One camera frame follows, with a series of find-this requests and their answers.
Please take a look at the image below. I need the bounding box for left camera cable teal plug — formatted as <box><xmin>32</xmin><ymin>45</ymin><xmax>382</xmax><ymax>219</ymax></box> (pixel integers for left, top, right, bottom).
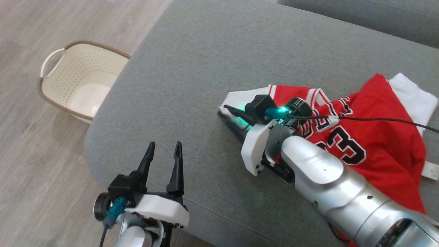
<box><xmin>99</xmin><ymin>197</ymin><xmax>127</xmax><ymax>247</ymax></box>

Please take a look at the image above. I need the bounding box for cream plastic laundry basket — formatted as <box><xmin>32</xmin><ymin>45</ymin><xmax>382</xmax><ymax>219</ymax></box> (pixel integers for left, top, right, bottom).
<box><xmin>38</xmin><ymin>40</ymin><xmax>131</xmax><ymax>124</ymax></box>

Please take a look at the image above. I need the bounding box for grey sofa back cushion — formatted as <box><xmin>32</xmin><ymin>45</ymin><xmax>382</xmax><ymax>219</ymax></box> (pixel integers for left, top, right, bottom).
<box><xmin>278</xmin><ymin>0</ymin><xmax>439</xmax><ymax>48</ymax></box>

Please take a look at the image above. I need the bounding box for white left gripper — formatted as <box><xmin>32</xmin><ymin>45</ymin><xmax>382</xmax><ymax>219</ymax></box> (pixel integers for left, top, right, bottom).
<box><xmin>125</xmin><ymin>141</ymin><xmax>190</xmax><ymax>247</ymax></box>

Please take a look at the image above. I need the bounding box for right camera cable teal plug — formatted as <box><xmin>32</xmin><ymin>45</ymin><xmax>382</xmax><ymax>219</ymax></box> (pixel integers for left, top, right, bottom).
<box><xmin>266</xmin><ymin>107</ymin><xmax>439</xmax><ymax>133</ymax></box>

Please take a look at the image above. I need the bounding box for red basketball jersey number 23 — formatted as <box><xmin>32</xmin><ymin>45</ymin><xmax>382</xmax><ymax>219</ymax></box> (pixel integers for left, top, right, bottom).
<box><xmin>219</xmin><ymin>73</ymin><xmax>439</xmax><ymax>215</ymax></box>

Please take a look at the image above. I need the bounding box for camera cable teal plug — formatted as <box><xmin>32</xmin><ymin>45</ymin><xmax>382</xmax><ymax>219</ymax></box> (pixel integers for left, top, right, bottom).
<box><xmin>266</xmin><ymin>107</ymin><xmax>439</xmax><ymax>133</ymax></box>
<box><xmin>99</xmin><ymin>197</ymin><xmax>127</xmax><ymax>247</ymax></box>

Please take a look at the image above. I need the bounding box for grey sofa seat cushion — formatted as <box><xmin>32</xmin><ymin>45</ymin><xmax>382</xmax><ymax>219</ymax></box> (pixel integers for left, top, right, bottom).
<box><xmin>84</xmin><ymin>0</ymin><xmax>439</xmax><ymax>247</ymax></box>

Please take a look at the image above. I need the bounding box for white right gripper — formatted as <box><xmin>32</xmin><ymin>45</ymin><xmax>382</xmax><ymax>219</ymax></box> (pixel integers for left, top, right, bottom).
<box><xmin>218</xmin><ymin>105</ymin><xmax>295</xmax><ymax>184</ymax></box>

